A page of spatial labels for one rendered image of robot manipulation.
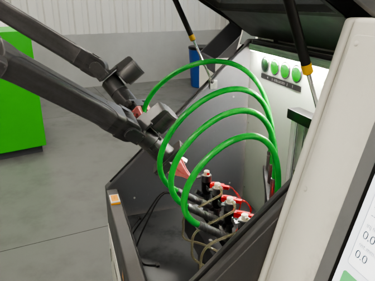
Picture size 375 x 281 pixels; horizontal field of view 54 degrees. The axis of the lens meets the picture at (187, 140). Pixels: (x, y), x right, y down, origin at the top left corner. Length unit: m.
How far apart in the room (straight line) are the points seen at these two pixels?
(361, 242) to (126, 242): 0.67
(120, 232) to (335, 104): 0.71
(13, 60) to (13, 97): 3.43
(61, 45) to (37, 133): 3.21
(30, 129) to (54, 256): 1.94
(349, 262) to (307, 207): 0.12
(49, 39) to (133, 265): 0.67
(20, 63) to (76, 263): 1.96
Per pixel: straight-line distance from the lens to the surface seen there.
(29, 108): 4.23
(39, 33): 1.16
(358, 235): 0.60
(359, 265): 0.60
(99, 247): 2.69
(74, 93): 0.82
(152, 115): 0.94
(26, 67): 0.77
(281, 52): 1.13
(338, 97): 0.65
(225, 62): 1.03
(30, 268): 2.65
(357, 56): 0.64
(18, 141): 4.31
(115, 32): 7.59
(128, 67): 1.12
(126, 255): 1.03
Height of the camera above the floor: 1.57
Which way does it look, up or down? 21 degrees down
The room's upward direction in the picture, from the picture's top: straight up
